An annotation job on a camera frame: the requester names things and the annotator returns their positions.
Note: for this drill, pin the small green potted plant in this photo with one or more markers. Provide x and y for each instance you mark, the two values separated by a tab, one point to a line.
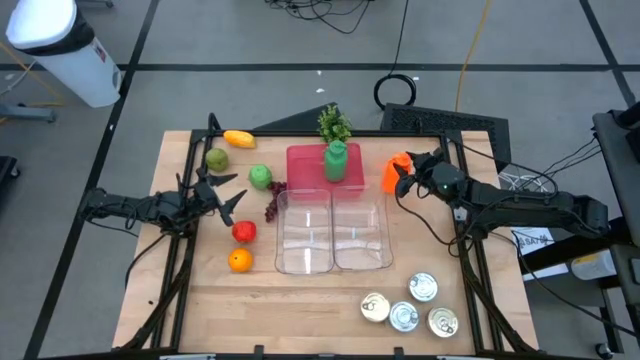
334	125

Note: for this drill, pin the orange fruit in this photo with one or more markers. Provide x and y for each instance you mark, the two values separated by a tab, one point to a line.
241	260

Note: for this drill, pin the green apple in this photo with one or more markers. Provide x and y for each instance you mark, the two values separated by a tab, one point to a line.
260	176

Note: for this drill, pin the clear plastic bin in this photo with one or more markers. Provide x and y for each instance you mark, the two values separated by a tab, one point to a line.
305	235
362	230

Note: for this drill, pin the dark red grape bunch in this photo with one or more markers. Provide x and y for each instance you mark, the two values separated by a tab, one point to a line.
274	200

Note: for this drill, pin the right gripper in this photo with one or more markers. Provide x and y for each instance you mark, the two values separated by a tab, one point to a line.
425	177

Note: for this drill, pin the black perforated case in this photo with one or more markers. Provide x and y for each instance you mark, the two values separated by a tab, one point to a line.
450	120

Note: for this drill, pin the white paper sign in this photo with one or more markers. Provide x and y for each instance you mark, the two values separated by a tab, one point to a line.
532	240

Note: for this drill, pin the black cart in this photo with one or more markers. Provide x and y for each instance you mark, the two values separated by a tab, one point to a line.
620	160

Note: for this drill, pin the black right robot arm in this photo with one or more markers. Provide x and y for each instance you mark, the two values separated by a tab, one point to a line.
525	202

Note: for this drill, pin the white plastic container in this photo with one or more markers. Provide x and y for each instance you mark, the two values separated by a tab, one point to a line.
595	265

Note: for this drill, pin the white trash can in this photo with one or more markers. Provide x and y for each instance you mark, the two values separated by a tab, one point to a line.
75	70

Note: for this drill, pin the black caster wheel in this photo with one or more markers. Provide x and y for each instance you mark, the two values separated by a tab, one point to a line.
604	351

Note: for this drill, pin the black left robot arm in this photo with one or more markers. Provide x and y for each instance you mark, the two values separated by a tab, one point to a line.
125	205

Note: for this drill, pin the orange plastic bottle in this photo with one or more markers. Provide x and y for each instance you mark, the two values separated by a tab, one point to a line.
392	175

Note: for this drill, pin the red apple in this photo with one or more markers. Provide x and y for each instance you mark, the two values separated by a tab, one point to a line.
244	231

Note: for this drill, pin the green plastic bottle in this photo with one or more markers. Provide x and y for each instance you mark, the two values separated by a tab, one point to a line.
336	162

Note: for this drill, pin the black aluminium table frame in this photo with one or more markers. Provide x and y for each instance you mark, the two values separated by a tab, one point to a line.
390	133

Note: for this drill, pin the green pear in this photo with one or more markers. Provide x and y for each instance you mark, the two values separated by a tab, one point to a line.
217	160

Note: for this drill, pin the Wild Planet tin can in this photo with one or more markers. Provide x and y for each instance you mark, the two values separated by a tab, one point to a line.
375	307

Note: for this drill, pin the grey stand base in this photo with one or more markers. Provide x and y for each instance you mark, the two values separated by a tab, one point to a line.
25	112

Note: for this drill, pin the yellow mango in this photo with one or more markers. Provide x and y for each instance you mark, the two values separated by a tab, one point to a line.
240	139

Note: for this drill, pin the gold lid tin can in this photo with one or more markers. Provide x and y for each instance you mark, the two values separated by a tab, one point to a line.
442	321

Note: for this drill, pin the silver lid tin can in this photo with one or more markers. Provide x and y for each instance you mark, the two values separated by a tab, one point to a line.
404	316
423	286

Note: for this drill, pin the pink plastic tray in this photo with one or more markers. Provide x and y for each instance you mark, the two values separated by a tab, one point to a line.
305	167

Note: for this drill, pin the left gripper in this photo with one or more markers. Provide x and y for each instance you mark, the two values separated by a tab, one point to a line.
205	195

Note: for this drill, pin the black floor object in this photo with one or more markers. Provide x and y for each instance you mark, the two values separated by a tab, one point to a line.
7	167

